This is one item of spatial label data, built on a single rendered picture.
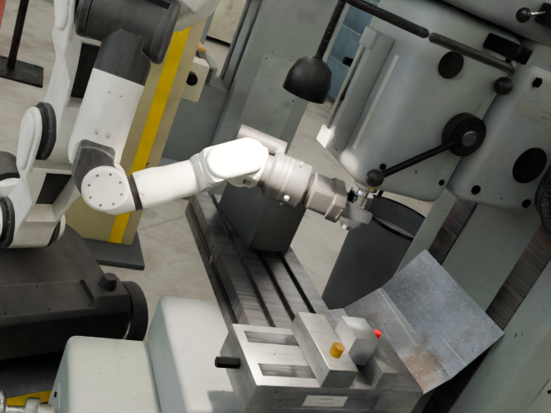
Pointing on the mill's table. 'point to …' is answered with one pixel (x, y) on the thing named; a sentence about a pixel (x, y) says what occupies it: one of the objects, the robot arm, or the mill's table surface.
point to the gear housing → (489, 11)
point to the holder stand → (261, 218)
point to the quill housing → (421, 97)
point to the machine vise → (293, 356)
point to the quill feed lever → (462, 144)
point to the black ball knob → (503, 85)
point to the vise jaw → (314, 347)
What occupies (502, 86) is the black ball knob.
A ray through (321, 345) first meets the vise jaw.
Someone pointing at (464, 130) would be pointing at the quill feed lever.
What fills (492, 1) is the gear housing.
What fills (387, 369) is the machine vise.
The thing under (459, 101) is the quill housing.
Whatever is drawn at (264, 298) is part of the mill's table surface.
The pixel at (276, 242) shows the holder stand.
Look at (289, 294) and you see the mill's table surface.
